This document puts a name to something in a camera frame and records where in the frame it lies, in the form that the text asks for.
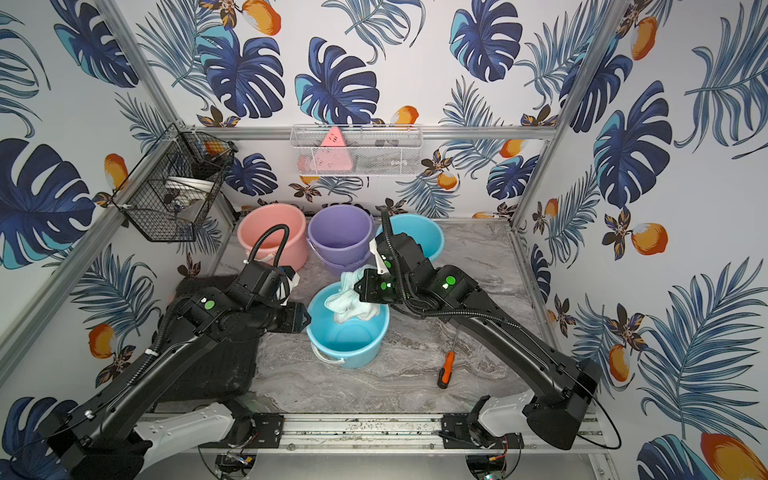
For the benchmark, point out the pink triangular sponge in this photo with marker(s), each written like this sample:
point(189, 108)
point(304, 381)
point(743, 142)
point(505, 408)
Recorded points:
point(332, 156)

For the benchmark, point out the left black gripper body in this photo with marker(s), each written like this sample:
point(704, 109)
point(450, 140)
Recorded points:
point(291, 318)

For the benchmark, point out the black wire basket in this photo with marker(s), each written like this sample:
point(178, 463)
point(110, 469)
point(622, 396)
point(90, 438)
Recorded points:
point(169, 195)

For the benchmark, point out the purple plastic bucket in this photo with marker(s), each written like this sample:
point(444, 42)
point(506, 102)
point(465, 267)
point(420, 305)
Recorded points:
point(340, 236)

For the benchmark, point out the orange handled screwdriver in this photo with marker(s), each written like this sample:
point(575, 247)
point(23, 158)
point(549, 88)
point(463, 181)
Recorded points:
point(445, 373)

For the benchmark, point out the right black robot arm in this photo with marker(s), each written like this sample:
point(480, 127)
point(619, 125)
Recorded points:
point(560, 388)

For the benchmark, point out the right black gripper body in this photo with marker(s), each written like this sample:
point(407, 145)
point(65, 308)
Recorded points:
point(383, 289)

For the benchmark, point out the mint green microfiber cloth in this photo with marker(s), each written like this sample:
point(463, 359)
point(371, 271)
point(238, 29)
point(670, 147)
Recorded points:
point(346, 303)

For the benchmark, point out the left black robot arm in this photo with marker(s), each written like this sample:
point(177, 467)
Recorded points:
point(105, 436)

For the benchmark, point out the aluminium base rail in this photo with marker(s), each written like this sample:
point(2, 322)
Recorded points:
point(372, 432)

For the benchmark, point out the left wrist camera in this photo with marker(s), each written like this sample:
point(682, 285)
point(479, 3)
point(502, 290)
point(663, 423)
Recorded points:
point(289, 280)

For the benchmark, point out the teal bucket with white handle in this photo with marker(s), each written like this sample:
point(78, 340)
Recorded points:
point(422, 230)

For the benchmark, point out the black ribbed case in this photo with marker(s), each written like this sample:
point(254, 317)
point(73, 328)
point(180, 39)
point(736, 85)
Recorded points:
point(216, 370)

